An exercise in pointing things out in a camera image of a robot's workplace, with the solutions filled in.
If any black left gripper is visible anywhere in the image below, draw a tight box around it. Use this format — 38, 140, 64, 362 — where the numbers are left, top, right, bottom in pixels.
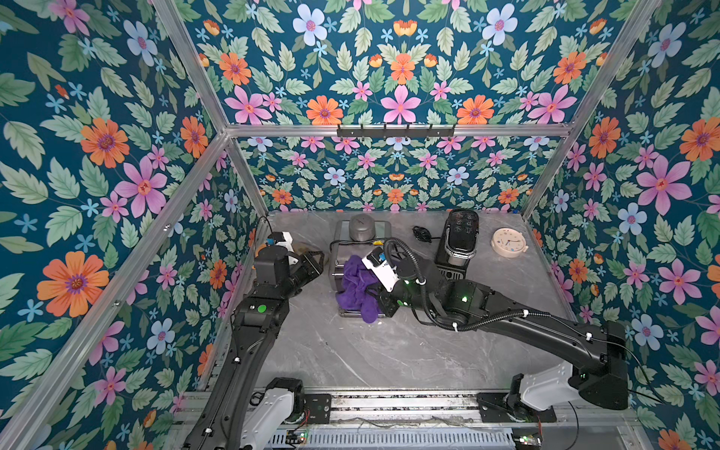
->
276, 248, 326, 302

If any purple microfiber cloth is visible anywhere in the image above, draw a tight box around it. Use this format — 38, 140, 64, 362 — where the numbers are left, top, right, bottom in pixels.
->
336, 255, 381, 324

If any silver espresso coffee machine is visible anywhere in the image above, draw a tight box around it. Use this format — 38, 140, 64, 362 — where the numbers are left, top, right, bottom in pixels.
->
329, 214, 392, 319

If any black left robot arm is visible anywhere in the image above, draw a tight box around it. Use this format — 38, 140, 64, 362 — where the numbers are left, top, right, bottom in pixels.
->
182, 246, 326, 449

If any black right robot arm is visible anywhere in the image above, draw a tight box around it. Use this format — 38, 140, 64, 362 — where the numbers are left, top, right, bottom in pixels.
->
363, 238, 629, 420

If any black capsule coffee machine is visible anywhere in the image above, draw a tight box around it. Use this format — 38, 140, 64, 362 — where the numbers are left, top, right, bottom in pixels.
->
434, 209, 479, 281

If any pink round alarm clock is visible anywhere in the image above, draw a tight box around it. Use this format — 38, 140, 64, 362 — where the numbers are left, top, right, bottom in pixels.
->
490, 228, 529, 259

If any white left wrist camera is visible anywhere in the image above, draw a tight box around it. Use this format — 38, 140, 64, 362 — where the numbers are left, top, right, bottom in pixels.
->
266, 232, 298, 266

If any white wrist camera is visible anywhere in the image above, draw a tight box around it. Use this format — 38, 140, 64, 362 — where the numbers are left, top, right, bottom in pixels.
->
266, 232, 298, 266
362, 246, 399, 293

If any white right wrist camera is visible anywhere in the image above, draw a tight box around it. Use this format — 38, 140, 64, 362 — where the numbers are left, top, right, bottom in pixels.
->
362, 246, 399, 293

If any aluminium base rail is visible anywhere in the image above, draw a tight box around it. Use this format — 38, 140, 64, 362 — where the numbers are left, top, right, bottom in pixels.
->
162, 387, 654, 450

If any black hook rail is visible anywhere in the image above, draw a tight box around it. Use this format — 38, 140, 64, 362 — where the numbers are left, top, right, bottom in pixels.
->
336, 124, 456, 139

